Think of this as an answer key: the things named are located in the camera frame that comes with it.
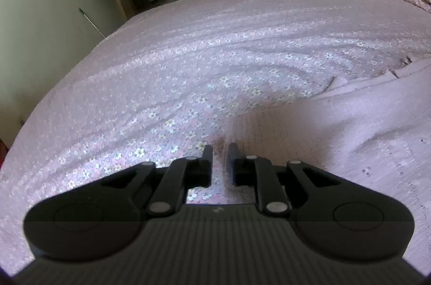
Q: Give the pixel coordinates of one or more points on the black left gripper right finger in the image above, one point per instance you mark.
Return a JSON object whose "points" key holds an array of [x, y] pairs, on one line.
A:
{"points": [[334, 216]]}

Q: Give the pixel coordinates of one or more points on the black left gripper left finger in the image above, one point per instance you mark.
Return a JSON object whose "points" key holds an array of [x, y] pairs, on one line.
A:
{"points": [[99, 219]]}

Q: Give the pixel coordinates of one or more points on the pink knitted cardigan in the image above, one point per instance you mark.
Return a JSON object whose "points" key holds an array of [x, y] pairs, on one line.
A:
{"points": [[374, 132]]}

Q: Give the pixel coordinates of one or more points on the pink floral bedspread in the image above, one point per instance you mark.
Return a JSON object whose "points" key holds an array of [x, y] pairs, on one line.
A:
{"points": [[163, 86]]}

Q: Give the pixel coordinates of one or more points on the thin stick against wall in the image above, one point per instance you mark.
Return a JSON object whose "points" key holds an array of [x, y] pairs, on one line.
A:
{"points": [[91, 22]]}

